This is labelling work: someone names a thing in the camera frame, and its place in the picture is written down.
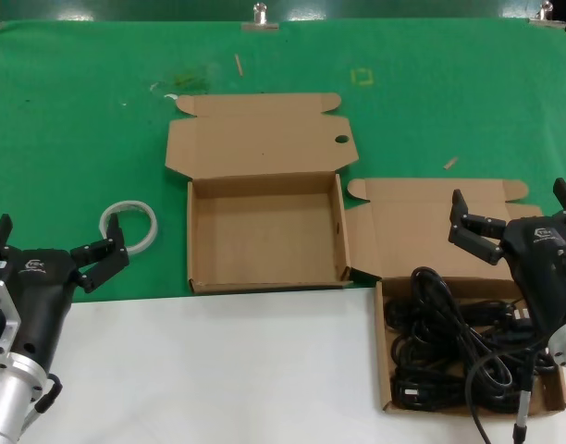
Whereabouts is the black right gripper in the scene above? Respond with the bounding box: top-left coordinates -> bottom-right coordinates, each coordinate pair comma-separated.
448,178 -> 566,341

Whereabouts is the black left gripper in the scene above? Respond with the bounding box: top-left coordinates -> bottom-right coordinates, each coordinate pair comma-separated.
0,213 -> 129,372

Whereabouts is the empty open cardboard box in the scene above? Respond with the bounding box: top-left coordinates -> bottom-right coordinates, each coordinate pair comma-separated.
165,92 -> 360,295

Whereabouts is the white tape roll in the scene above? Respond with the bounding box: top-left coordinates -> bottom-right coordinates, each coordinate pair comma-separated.
100,199 -> 160,254

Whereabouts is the cardboard box holding cords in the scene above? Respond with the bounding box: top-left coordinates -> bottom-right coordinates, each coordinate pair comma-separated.
346,178 -> 566,413

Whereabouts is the green table cloth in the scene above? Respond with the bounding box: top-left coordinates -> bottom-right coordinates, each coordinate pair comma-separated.
0,18 -> 566,307

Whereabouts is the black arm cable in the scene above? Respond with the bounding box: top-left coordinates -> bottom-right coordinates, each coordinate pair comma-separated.
465,344 -> 550,444
31,372 -> 63,418

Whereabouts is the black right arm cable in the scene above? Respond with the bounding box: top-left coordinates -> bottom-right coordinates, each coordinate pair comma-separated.
465,344 -> 550,444

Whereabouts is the black power cord bundle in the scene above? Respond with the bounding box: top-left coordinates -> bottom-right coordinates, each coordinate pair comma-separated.
385,265 -> 560,406

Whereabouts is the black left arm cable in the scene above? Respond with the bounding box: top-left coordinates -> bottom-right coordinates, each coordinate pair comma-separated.
31,372 -> 63,418

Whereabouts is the silver cloth clip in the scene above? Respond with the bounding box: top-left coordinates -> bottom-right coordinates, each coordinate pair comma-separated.
528,1 -> 566,30
240,2 -> 280,32

